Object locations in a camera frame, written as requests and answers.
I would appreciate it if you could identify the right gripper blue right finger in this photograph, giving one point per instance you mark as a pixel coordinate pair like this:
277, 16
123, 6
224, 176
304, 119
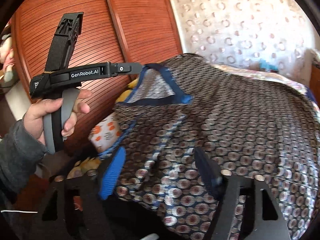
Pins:
210, 173

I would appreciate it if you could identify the stuffed toy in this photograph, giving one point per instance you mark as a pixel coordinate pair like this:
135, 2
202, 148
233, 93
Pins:
7, 57

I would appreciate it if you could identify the white circle patterned curtain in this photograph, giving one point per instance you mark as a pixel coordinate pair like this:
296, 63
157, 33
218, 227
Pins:
240, 33

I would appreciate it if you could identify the navy medallion patterned garment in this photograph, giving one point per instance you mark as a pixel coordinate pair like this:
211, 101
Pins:
249, 125

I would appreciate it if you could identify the wooden sliding wardrobe door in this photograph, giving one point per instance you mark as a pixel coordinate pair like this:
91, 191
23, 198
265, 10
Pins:
141, 31

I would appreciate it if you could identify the orange fruit print blanket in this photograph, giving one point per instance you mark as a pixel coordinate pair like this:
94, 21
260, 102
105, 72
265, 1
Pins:
105, 133

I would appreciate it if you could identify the floral pink bedspread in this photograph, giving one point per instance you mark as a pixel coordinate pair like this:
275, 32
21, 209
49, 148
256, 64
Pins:
273, 77

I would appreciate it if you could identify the person's left hand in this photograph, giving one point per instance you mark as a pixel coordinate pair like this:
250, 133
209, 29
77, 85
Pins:
33, 118

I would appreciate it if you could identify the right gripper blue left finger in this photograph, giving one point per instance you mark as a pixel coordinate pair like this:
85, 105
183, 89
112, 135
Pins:
109, 172

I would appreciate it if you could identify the grey sleeved left forearm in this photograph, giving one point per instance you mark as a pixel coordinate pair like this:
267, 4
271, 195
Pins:
20, 153

